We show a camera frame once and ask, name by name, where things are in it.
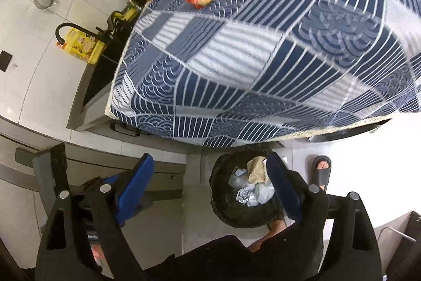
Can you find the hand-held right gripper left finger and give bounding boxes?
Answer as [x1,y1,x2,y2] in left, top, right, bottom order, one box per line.
[34,152,156,281]

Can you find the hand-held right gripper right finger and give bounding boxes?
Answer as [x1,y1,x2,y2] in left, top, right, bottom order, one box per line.
[266,152,384,281]

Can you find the white plastic bag ball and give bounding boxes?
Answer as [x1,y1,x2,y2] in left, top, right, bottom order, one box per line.
[235,184,275,206]

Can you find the brown crushed paper cup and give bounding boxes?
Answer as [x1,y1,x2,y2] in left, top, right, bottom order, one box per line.
[247,156,269,184]

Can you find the black trash bin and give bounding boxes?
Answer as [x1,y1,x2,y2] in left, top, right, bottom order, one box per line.
[209,149,290,229]

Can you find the black slipper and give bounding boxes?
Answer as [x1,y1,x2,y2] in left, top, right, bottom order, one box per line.
[307,155,332,193]

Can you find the person's leg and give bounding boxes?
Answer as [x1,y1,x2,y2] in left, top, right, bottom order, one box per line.
[247,220,287,253]

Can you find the grey base cabinet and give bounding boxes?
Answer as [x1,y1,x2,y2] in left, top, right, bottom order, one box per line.
[0,128,201,203]

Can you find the person's black shorts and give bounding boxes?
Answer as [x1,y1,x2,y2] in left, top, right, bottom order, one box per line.
[141,233,297,281]

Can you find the blue patterned tablecloth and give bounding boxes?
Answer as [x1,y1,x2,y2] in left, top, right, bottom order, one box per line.
[104,0,421,149]

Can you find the dark box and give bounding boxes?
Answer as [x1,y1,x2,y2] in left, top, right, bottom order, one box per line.
[375,210,421,281]

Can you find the yellow printed package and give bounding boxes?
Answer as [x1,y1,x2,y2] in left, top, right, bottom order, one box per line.
[56,29,105,65]

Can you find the black faucet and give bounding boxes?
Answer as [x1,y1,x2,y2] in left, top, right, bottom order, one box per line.
[55,22,106,45]

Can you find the black wall plate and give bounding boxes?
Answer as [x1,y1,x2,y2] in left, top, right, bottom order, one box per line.
[0,51,13,73]

